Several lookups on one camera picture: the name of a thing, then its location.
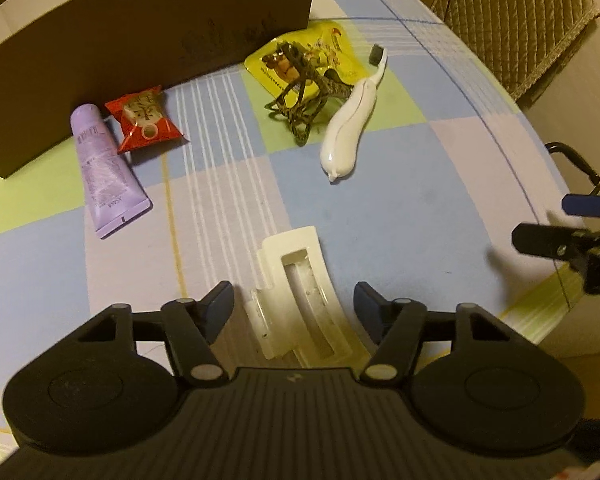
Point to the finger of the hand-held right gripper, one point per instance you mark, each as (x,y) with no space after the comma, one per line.
(585,205)
(540,240)

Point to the purple cream tube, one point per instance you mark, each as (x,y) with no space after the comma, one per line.
(100,170)

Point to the white plastic bracket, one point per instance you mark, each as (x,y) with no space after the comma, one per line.
(322,270)

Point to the red snack packet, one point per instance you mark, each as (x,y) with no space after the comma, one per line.
(142,120)

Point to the yellow snack packet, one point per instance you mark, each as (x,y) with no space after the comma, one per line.
(340,42)

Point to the white electric toothbrush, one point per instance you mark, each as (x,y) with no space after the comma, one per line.
(345,135)

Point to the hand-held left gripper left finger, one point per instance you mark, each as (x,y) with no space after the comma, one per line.
(219,305)

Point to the brown cardboard storage box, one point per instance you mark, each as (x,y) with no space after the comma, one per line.
(130,35)

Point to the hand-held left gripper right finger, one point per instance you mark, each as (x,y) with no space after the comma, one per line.
(367,305)

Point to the quilted chair cover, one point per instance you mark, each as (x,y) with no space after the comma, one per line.
(510,20)

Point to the desktop with checked tablecloth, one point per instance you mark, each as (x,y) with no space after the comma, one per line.
(430,210)

